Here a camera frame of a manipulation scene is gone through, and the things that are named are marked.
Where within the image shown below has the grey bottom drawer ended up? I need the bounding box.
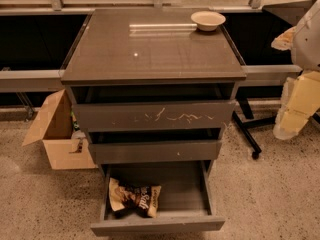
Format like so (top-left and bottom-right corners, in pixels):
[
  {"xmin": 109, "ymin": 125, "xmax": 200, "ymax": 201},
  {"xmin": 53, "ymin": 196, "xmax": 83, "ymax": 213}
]
[{"xmin": 91, "ymin": 161, "xmax": 225, "ymax": 236}]

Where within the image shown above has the white paper bowl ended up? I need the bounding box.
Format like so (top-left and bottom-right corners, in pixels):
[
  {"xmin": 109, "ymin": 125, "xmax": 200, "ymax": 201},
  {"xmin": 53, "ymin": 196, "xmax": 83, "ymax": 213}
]
[{"xmin": 191, "ymin": 11, "xmax": 226, "ymax": 32}]

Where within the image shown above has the grey drawer cabinet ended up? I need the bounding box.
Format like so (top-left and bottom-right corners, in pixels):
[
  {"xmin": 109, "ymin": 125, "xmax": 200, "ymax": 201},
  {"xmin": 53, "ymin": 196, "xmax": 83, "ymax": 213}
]
[{"xmin": 60, "ymin": 7, "xmax": 248, "ymax": 178}]

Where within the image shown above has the metal window rail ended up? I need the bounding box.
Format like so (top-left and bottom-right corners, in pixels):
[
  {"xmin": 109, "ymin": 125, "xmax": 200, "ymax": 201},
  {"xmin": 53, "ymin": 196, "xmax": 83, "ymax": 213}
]
[{"xmin": 0, "ymin": 65, "xmax": 301, "ymax": 93}]

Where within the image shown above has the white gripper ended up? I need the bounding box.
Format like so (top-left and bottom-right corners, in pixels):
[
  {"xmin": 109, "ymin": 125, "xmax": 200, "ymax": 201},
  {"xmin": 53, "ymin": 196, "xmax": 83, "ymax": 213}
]
[{"xmin": 271, "ymin": 0, "xmax": 320, "ymax": 140}]

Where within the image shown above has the black rolling side table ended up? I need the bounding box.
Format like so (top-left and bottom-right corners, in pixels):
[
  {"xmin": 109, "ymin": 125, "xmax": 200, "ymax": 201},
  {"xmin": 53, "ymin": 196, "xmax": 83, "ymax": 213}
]
[{"xmin": 233, "ymin": 0, "xmax": 319, "ymax": 159}]

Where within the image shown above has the grey middle drawer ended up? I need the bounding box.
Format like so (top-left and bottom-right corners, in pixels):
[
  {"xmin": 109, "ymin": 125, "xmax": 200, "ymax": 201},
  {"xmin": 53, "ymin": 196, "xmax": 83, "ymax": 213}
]
[{"xmin": 89, "ymin": 128, "xmax": 222, "ymax": 164}]

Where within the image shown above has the brown chip bag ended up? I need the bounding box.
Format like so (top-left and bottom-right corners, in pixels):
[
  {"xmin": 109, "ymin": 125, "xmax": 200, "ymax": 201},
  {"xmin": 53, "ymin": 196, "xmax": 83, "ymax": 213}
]
[{"xmin": 108, "ymin": 178, "xmax": 161, "ymax": 218}]

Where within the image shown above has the open cardboard box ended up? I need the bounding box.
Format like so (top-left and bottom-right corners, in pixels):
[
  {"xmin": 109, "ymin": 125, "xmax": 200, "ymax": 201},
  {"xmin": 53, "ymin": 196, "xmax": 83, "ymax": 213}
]
[{"xmin": 23, "ymin": 90, "xmax": 96, "ymax": 170}]

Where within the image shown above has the green bottle in box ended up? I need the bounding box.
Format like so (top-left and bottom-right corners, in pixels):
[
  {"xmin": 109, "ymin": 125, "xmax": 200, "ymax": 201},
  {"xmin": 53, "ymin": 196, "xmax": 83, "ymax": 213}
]
[{"xmin": 70, "ymin": 111, "xmax": 80, "ymax": 132}]

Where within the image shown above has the grey drawer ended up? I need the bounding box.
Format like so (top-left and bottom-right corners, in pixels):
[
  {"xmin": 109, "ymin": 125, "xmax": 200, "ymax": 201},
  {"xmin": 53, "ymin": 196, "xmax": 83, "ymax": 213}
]
[
  {"xmin": 91, "ymin": 161, "xmax": 225, "ymax": 236},
  {"xmin": 72, "ymin": 84, "xmax": 235, "ymax": 132},
  {"xmin": 89, "ymin": 128, "xmax": 222, "ymax": 164}
]

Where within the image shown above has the grey top drawer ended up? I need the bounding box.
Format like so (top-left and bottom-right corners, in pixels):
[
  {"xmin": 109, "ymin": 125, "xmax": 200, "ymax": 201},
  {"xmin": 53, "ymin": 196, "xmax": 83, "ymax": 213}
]
[{"xmin": 72, "ymin": 84, "xmax": 235, "ymax": 132}]

